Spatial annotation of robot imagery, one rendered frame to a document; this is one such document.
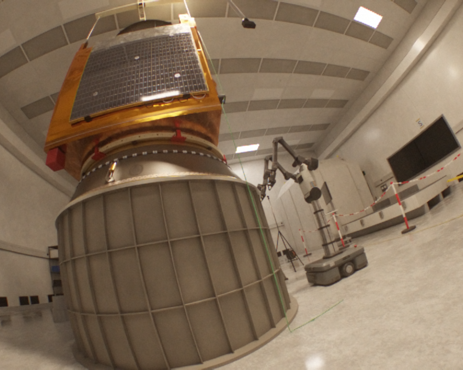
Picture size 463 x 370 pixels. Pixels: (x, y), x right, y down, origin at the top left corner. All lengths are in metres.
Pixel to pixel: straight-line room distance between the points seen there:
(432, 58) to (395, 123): 3.03
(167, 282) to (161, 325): 0.26
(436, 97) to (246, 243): 7.78
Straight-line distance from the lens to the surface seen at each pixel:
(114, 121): 1.88
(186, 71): 2.10
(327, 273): 2.34
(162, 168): 1.46
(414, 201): 5.24
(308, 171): 2.68
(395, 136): 9.12
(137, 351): 1.38
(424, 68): 8.57
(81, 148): 2.07
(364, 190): 9.21
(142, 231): 1.26
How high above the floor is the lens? 0.59
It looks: 20 degrees up
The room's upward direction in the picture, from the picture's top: 16 degrees counter-clockwise
